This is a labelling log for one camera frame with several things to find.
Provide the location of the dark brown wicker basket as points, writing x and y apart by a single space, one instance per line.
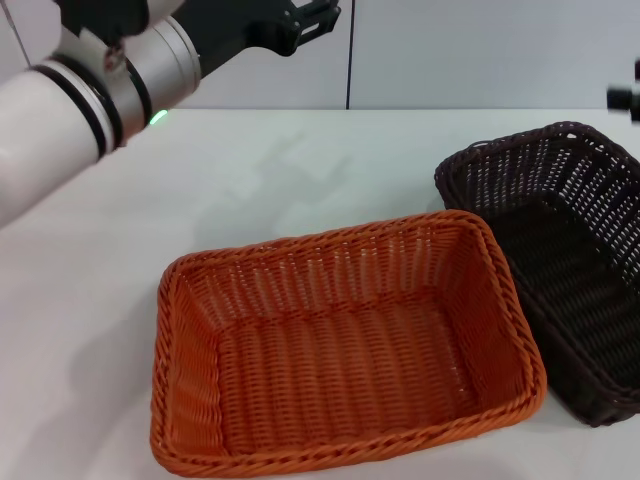
575 260

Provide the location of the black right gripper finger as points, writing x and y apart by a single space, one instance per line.
627 97

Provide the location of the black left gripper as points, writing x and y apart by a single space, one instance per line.
230 25

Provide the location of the orange wicker basket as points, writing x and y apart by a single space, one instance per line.
350 360

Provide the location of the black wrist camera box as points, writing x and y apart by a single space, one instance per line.
105 15

